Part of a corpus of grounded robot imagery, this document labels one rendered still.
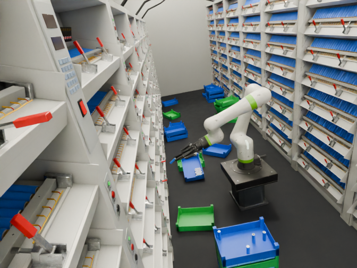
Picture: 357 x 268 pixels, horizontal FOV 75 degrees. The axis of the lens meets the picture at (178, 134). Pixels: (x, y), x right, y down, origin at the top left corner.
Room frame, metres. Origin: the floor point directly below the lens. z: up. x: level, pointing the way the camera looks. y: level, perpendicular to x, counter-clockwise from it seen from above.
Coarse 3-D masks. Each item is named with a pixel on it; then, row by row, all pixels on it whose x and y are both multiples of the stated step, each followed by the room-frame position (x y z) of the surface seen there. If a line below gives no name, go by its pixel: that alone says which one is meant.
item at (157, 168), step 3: (156, 150) 1.82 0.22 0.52; (159, 150) 1.82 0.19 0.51; (156, 153) 1.82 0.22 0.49; (159, 153) 1.82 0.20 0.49; (156, 156) 1.79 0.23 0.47; (156, 159) 1.75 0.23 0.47; (156, 165) 1.65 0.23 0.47; (159, 165) 1.65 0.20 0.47; (156, 168) 1.61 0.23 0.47; (159, 168) 1.61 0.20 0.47; (156, 171) 1.56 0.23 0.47; (159, 171) 1.56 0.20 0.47; (156, 174) 1.52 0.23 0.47; (159, 174) 1.52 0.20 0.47; (156, 177) 1.48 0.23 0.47; (159, 177) 1.48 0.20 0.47; (156, 180) 1.44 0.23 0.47; (159, 180) 1.44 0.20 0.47; (159, 183) 1.40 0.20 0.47; (159, 186) 1.37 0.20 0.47; (159, 189) 1.33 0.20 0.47; (159, 192) 1.30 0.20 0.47; (159, 195) 1.21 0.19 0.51
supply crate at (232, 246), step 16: (240, 224) 0.99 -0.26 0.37; (256, 224) 0.99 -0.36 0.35; (224, 240) 0.94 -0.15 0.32; (240, 240) 0.93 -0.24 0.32; (256, 240) 0.91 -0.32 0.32; (272, 240) 0.86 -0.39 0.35; (224, 256) 0.79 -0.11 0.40; (240, 256) 0.79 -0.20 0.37; (256, 256) 0.79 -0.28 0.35; (272, 256) 0.80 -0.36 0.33
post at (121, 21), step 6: (126, 12) 1.90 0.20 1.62; (114, 18) 1.82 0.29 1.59; (120, 18) 1.82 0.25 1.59; (126, 18) 1.82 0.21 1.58; (120, 24) 1.82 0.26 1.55; (126, 24) 1.82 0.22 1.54; (120, 30) 1.82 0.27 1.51; (126, 30) 1.82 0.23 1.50; (126, 36) 1.82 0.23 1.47; (132, 54) 1.82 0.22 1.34; (126, 60) 1.82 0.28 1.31; (132, 60) 1.82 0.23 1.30; (138, 84) 1.82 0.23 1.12; (144, 102) 1.82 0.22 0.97; (144, 108) 1.82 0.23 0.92; (150, 114) 1.89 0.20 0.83; (150, 120) 1.82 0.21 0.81; (150, 126) 1.82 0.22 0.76; (156, 144) 1.82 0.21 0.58; (168, 192) 1.87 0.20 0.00
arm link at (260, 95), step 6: (258, 90) 1.60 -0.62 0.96; (264, 90) 1.58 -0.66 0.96; (246, 96) 1.61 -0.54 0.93; (252, 96) 1.58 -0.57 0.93; (258, 96) 1.57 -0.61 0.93; (264, 96) 1.56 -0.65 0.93; (270, 96) 1.57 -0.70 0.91; (252, 102) 1.56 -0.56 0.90; (258, 102) 1.56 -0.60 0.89; (264, 102) 1.56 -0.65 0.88; (252, 108) 1.56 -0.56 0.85
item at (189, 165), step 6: (198, 156) 2.24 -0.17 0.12; (186, 162) 2.23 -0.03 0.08; (192, 162) 2.21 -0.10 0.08; (198, 162) 2.20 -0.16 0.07; (186, 168) 2.15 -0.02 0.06; (192, 168) 2.14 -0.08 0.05; (198, 168) 2.12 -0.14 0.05; (186, 174) 2.07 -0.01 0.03; (192, 174) 2.06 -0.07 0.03; (186, 180) 1.98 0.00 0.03; (192, 180) 1.98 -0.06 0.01
